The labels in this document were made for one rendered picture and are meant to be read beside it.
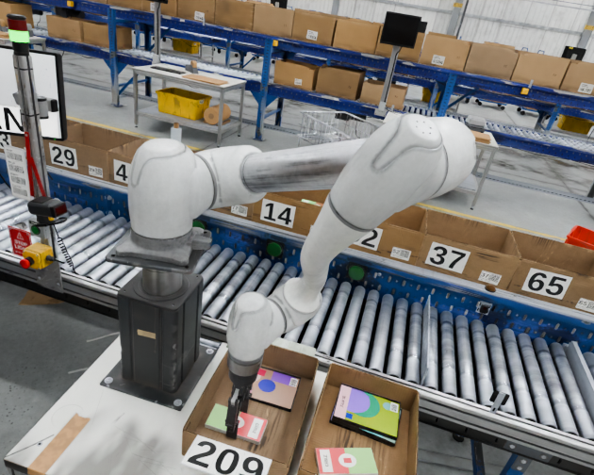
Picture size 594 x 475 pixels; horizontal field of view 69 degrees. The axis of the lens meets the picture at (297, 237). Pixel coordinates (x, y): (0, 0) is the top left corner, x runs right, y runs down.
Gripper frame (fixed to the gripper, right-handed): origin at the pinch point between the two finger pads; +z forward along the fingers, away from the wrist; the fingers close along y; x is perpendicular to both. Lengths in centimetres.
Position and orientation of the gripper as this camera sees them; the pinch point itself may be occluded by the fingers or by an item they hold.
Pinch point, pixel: (238, 417)
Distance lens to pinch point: 130.9
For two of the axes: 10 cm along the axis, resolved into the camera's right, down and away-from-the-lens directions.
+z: -1.5, 8.7, 4.7
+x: -9.6, -2.4, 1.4
